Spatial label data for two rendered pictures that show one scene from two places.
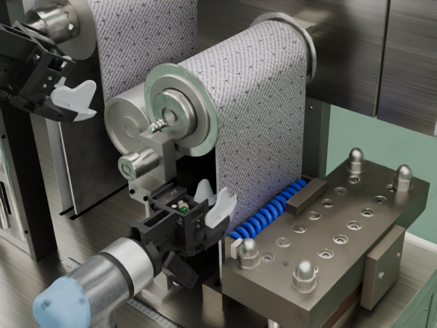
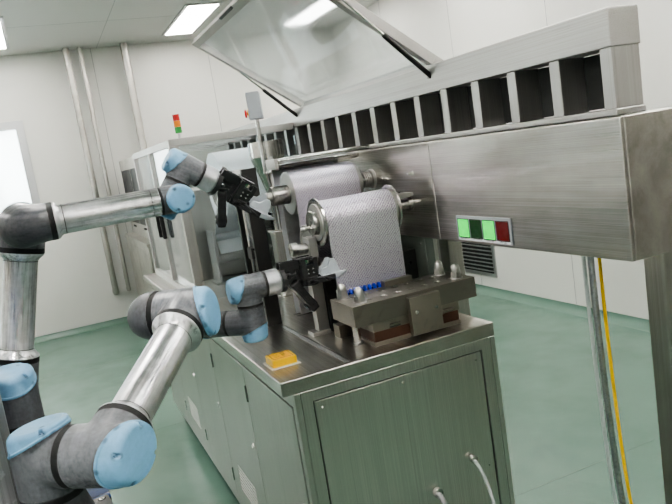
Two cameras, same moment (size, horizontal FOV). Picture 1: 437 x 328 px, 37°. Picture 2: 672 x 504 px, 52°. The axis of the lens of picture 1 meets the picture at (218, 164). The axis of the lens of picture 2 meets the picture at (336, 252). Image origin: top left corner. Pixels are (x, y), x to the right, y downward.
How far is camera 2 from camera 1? 1.39 m
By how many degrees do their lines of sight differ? 35
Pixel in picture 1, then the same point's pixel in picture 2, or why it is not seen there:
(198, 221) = (313, 269)
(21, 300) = not seen: hidden behind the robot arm
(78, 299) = (240, 280)
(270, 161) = (374, 258)
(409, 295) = (445, 334)
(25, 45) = (235, 178)
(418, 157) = not seen: outside the picture
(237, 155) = (345, 246)
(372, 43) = (431, 195)
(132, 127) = not seen: hidden behind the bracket
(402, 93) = (445, 219)
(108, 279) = (256, 277)
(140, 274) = (273, 280)
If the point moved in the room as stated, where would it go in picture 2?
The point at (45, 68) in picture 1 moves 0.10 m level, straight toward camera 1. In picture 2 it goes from (243, 188) to (232, 191)
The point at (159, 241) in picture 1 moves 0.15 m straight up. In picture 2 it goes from (290, 273) to (282, 222)
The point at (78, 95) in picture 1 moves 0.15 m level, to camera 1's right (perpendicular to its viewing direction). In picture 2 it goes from (262, 205) to (305, 200)
